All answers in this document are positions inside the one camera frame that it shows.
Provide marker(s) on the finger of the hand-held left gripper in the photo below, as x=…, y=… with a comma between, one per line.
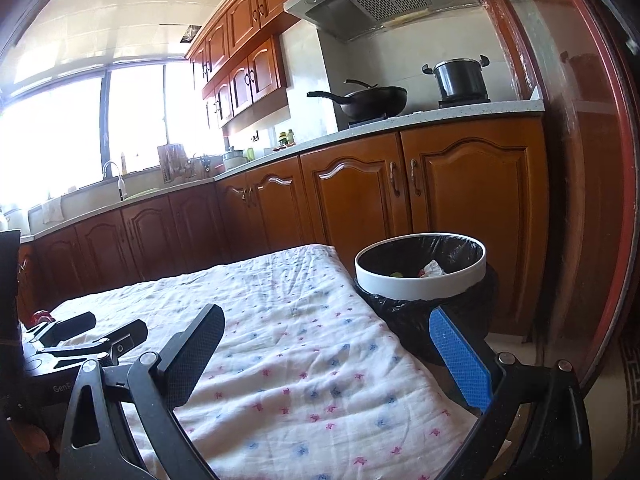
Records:
x=130, y=337
x=70, y=327

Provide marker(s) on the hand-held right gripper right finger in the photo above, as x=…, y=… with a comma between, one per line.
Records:
x=460, y=360

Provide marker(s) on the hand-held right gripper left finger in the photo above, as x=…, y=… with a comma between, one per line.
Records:
x=197, y=355

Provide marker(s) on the white bin with black bag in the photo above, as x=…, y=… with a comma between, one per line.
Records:
x=415, y=287

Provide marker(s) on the white paper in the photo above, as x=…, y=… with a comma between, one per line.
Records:
x=434, y=268

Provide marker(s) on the white kettle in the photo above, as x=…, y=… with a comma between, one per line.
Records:
x=15, y=220

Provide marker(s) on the white hanging towel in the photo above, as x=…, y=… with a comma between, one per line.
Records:
x=52, y=210

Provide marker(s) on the white floral printed blanket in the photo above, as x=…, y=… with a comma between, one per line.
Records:
x=300, y=340

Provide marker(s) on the kitchen faucet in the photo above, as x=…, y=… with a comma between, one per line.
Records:
x=121, y=187

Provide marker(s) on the kitchen window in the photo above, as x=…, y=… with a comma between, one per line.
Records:
x=60, y=125

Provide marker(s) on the wooden lower kitchen cabinets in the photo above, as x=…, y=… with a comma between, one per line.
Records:
x=360, y=200

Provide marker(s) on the wooden kitchen cabinets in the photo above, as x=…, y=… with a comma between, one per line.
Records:
x=360, y=200
x=245, y=15

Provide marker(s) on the white lidded container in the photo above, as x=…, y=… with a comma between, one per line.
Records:
x=233, y=158

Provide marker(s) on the wooden framed glass door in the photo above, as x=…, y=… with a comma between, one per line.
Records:
x=590, y=160

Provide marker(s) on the speckled kitchen countertop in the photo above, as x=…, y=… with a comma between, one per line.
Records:
x=475, y=110

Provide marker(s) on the black wok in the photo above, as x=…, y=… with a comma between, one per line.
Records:
x=372, y=102

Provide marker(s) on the black cooking pot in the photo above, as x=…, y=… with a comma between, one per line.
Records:
x=460, y=82

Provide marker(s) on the ceiling vent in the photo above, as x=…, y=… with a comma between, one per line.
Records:
x=190, y=34

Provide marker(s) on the wooden upper kitchen cabinets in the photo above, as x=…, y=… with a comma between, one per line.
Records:
x=245, y=15

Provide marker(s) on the steel range hood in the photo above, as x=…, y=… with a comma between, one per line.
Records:
x=350, y=7

